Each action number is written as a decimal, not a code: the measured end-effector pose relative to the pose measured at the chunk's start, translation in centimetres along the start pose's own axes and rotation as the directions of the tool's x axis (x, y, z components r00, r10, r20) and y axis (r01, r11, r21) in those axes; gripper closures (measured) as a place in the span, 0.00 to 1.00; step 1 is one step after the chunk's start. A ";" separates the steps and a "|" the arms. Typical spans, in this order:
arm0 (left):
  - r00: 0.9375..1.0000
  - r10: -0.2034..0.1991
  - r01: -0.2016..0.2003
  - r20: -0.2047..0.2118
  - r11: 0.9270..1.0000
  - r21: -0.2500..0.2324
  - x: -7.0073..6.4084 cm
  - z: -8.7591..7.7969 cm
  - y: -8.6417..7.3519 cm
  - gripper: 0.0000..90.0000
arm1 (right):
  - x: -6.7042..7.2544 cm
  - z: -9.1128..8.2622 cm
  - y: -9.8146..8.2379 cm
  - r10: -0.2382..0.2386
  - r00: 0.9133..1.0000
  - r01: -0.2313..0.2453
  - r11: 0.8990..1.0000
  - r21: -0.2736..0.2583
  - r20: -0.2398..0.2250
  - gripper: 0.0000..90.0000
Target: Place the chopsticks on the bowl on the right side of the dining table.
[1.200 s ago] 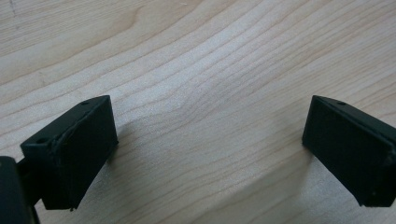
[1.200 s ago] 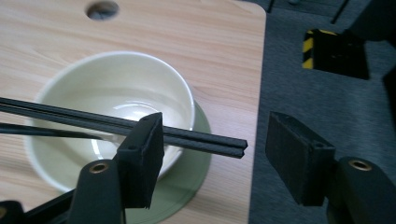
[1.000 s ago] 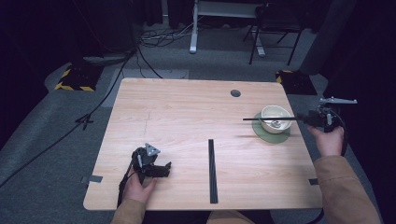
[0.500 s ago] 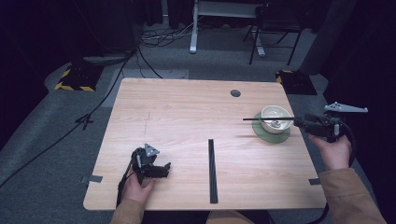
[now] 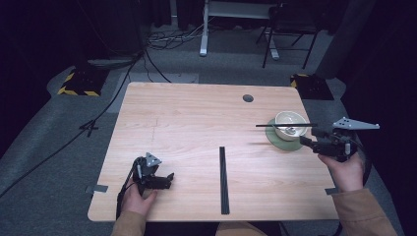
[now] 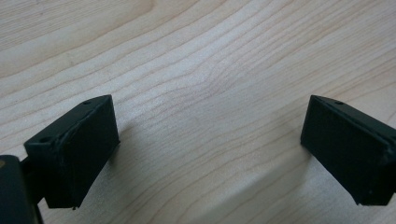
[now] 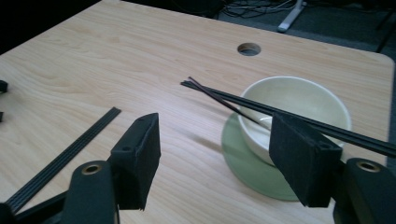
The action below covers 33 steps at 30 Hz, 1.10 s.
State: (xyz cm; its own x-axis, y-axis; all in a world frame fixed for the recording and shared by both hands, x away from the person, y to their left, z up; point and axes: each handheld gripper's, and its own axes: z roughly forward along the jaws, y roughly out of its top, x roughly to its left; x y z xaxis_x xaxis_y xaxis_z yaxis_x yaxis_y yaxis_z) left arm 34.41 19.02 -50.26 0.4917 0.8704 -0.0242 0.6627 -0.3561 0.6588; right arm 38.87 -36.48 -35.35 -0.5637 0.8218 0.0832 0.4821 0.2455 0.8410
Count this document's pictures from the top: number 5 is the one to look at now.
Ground white desk frame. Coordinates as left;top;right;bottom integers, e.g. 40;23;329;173
199;0;280;61

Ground yellow black striped base plate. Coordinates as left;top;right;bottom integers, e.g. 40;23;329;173
289;73;335;101
56;66;110;98

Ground person's right hand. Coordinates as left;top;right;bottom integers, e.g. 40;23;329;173
317;151;366;194

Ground small grey spoon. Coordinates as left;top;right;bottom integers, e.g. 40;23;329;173
271;124;297;136

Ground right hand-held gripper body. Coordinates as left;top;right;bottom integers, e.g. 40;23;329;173
311;116;382;163

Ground black chair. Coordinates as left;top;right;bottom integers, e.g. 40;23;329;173
255;2;320;70

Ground person's legs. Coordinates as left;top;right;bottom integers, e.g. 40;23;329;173
214;221;268;236

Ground long black floor cable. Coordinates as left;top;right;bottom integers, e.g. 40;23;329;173
0;48;147;200

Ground green saucer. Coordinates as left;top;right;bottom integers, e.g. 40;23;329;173
264;117;307;152

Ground person's left hand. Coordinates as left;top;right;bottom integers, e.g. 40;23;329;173
120;178;158;218

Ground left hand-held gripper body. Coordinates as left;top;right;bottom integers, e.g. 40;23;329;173
132;151;168;198

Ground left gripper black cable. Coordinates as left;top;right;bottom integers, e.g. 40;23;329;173
115;159;141;220

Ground pale ceramic bowl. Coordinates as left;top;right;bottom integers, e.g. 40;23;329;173
273;110;310;143

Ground bundle of floor cables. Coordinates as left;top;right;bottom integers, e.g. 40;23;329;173
147;23;206;51

